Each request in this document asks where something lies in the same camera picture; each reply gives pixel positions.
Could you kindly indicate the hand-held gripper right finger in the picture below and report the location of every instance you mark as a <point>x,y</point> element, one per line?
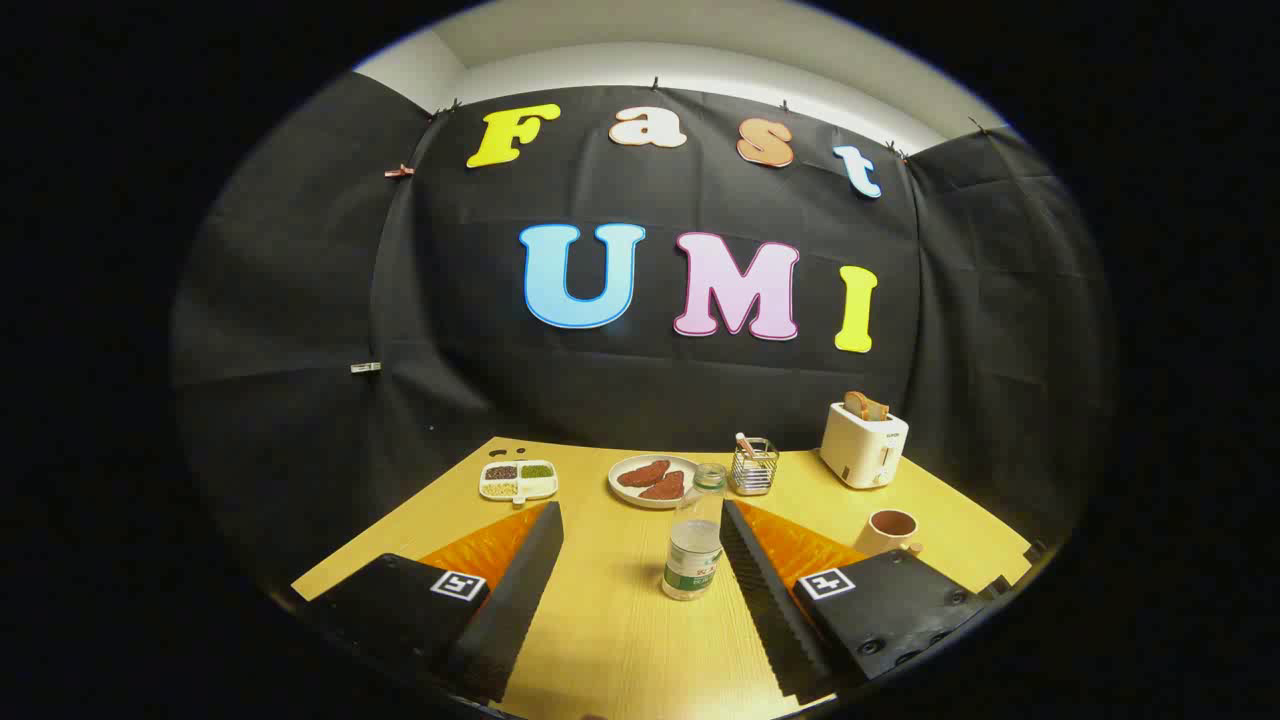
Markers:
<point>760,590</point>

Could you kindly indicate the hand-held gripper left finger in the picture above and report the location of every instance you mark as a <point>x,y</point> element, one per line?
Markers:
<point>520,590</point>

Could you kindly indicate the clear plastic juice bottle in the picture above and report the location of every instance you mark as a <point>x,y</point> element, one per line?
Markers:
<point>690,560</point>

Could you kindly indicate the white divided seasoning tray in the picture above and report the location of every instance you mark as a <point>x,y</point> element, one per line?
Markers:
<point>518,482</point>

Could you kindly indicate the wooden table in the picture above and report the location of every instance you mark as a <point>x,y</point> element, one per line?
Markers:
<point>620,640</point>

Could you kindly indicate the red meat steak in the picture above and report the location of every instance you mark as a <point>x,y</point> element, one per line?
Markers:
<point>642,473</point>
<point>664,487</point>

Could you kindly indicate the white round plate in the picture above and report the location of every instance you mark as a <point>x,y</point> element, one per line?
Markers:
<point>625,493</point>

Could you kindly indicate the pink striped stick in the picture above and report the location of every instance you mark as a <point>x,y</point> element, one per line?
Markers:
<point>745,446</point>

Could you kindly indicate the white toaster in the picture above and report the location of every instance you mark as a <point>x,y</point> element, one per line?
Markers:
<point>860,450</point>

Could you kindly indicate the toast bread slice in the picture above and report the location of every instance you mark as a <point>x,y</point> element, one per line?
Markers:
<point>854,404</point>
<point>878,410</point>

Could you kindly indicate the black backdrop cloth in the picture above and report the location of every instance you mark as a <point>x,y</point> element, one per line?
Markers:
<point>600,390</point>

